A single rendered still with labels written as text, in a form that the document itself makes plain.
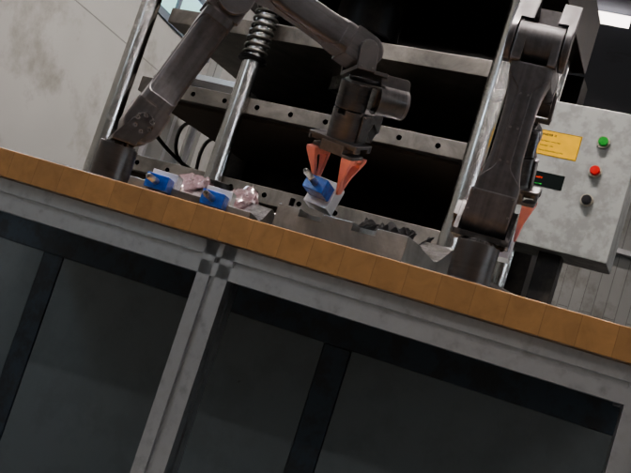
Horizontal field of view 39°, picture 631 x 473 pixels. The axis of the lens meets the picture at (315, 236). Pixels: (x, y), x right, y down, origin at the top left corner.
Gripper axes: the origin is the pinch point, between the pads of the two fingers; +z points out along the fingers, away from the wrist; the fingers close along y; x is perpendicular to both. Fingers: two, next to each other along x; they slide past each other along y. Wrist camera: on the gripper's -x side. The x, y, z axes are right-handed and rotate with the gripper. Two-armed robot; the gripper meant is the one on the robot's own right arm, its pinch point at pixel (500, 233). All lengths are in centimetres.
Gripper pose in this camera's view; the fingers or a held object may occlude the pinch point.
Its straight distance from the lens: 164.9
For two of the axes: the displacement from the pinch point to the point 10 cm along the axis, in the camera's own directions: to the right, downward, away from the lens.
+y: -9.2, -2.4, 3.1
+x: -3.6, 2.0, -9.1
